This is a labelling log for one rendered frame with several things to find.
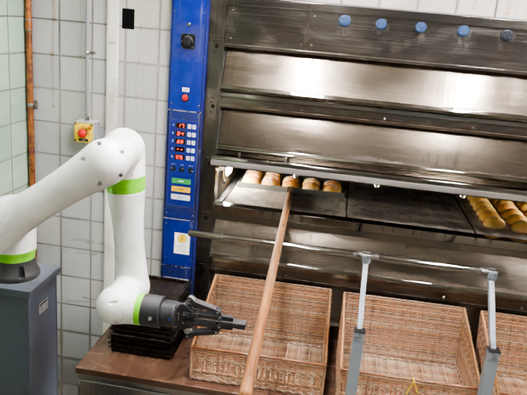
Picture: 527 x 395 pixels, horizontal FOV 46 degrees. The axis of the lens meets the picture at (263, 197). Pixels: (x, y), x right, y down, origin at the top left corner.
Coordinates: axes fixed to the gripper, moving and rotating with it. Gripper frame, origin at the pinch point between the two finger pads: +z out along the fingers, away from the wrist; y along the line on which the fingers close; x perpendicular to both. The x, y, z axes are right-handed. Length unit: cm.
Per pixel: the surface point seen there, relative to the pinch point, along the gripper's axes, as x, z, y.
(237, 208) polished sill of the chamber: -113, -21, 3
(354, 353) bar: -53, 37, 33
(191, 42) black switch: -108, -45, -70
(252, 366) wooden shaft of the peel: 20.5, 8.8, -0.2
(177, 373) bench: -65, -32, 62
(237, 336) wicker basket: -101, -14, 61
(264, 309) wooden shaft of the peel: -10.2, 7.2, -0.4
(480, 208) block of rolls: -149, 93, -3
